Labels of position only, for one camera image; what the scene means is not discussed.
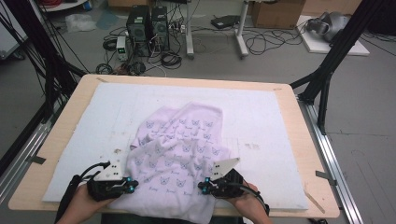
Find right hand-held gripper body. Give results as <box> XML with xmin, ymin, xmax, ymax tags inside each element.
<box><xmin>209</xmin><ymin>157</ymin><xmax>246</xmax><ymax>200</ymax></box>

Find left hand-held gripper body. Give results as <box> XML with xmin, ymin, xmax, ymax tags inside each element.
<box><xmin>86</xmin><ymin>160</ymin><xmax>129</xmax><ymax>202</ymax></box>

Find white butterfly print towel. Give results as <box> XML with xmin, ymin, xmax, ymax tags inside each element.
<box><xmin>106</xmin><ymin>102</ymin><xmax>242</xmax><ymax>224</ymax></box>

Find person's left hand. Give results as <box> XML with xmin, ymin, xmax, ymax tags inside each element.
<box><xmin>65</xmin><ymin>184</ymin><xmax>116</xmax><ymax>217</ymax></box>

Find person's right hand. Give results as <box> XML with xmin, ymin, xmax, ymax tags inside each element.
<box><xmin>228</xmin><ymin>182</ymin><xmax>268</xmax><ymax>219</ymax></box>

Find person's dark blue trousers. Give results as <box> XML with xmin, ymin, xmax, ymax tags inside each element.
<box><xmin>100</xmin><ymin>213</ymin><xmax>245</xmax><ymax>224</ymax></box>

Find white foam mat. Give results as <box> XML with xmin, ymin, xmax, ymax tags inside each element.
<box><xmin>42</xmin><ymin>81</ymin><xmax>310</xmax><ymax>211</ymax></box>

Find thin wooden stick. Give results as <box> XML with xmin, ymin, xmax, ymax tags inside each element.
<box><xmin>303</xmin><ymin>186</ymin><xmax>326</xmax><ymax>215</ymax></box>

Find white power supply unit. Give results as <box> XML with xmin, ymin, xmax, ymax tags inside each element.
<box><xmin>115</xmin><ymin>35</ymin><xmax>129</xmax><ymax>63</ymax></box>

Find white desk leg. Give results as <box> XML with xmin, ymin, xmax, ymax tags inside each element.
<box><xmin>234</xmin><ymin>0</ymin><xmax>250</xmax><ymax>60</ymax></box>
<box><xmin>185</xmin><ymin>0</ymin><xmax>195</xmax><ymax>60</ymax></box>

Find wide black computer tower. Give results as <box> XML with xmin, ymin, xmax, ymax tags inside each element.
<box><xmin>125</xmin><ymin>4</ymin><xmax>152</xmax><ymax>59</ymax></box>

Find flat black device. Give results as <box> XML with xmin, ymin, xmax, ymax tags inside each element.
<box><xmin>210</xmin><ymin>14</ymin><xmax>242</xmax><ymax>30</ymax></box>

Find narrow black computer tower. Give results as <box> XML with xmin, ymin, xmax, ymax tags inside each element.
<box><xmin>150</xmin><ymin>5</ymin><xmax>171</xmax><ymax>52</ymax></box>

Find clear plastic bag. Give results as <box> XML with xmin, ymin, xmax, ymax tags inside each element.
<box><xmin>64</xmin><ymin>12</ymin><xmax>97</xmax><ymax>34</ymax></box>

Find white floor board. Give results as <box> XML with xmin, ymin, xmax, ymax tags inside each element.
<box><xmin>295</xmin><ymin>14</ymin><xmax>372</xmax><ymax>57</ymax></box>

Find brown cardboard box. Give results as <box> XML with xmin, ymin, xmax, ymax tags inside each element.
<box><xmin>250</xmin><ymin>0</ymin><xmax>307</xmax><ymax>31</ymax></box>

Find grey headset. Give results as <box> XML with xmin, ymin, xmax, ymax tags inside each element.
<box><xmin>304</xmin><ymin>11</ymin><xmax>351</xmax><ymax>43</ymax></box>

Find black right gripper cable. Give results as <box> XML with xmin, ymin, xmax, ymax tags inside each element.
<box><xmin>234</xmin><ymin>181</ymin><xmax>271</xmax><ymax>217</ymax></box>

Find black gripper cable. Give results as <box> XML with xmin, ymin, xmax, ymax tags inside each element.
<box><xmin>234</xmin><ymin>181</ymin><xmax>271</xmax><ymax>217</ymax></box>
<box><xmin>55</xmin><ymin>161</ymin><xmax>111</xmax><ymax>223</ymax></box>

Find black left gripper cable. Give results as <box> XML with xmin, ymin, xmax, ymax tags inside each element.
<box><xmin>55</xmin><ymin>161</ymin><xmax>111</xmax><ymax>223</ymax></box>

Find aluminium rail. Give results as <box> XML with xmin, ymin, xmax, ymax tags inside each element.
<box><xmin>297</xmin><ymin>96</ymin><xmax>365</xmax><ymax>224</ymax></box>
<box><xmin>0</xmin><ymin>102</ymin><xmax>64</xmax><ymax>203</ymax></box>

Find grey metal bracket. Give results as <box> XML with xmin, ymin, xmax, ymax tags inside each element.
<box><xmin>315</xmin><ymin>170</ymin><xmax>339</xmax><ymax>187</ymax></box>

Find coiled black cable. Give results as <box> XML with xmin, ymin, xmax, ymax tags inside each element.
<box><xmin>159</xmin><ymin>50</ymin><xmax>183</xmax><ymax>70</ymax></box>

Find loose black floor cables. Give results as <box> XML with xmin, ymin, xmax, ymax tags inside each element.
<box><xmin>242</xmin><ymin>26</ymin><xmax>305</xmax><ymax>57</ymax></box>

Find black frame strut with cables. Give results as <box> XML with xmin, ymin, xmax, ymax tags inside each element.
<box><xmin>0</xmin><ymin>0</ymin><xmax>88</xmax><ymax>124</ymax></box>

